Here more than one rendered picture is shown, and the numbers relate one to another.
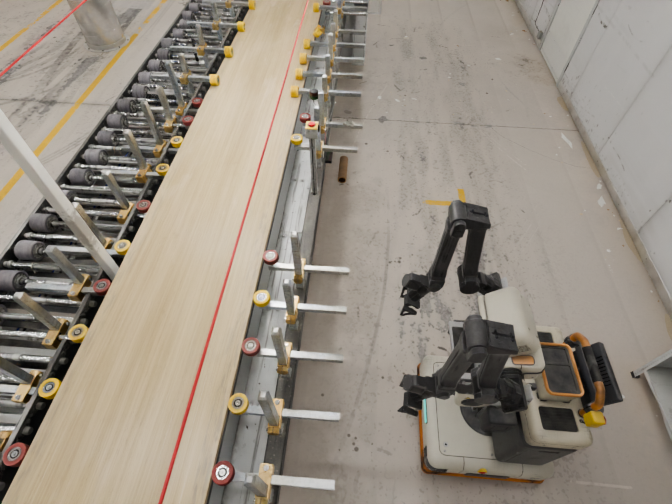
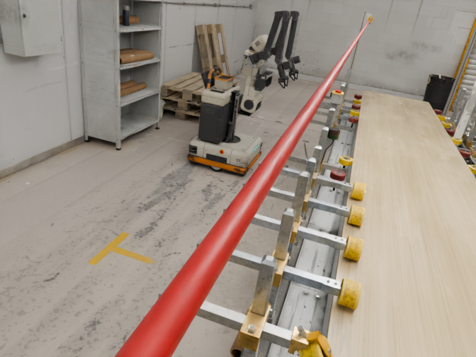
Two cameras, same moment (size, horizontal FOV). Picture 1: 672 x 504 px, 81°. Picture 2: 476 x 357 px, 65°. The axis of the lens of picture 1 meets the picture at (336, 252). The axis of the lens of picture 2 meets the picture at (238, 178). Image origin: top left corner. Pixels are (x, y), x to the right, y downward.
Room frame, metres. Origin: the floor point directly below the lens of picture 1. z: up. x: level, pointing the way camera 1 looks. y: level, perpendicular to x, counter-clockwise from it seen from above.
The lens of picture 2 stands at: (4.41, 0.09, 1.70)
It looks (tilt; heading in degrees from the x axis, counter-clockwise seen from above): 26 degrees down; 191
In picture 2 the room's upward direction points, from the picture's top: 8 degrees clockwise
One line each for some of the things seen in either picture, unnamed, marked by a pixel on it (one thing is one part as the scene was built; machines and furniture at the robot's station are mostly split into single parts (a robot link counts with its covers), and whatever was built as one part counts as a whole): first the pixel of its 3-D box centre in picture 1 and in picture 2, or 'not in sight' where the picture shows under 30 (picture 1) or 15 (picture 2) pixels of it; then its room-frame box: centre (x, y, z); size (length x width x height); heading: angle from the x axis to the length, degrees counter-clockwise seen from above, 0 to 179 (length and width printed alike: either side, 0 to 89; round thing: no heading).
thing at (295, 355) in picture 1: (295, 355); (333, 108); (0.71, 0.18, 0.83); 0.43 x 0.03 x 0.04; 86
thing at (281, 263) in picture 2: not in sight; (277, 265); (3.44, 0.05, 0.95); 0.14 x 0.06 x 0.05; 176
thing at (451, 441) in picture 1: (478, 415); (227, 149); (0.64, -0.85, 0.16); 0.67 x 0.64 x 0.25; 86
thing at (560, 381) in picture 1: (553, 372); (224, 82); (0.64, -0.96, 0.87); 0.23 x 0.15 x 0.11; 176
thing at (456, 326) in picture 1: (468, 354); (263, 77); (0.66, -0.56, 0.99); 0.28 x 0.16 x 0.22; 176
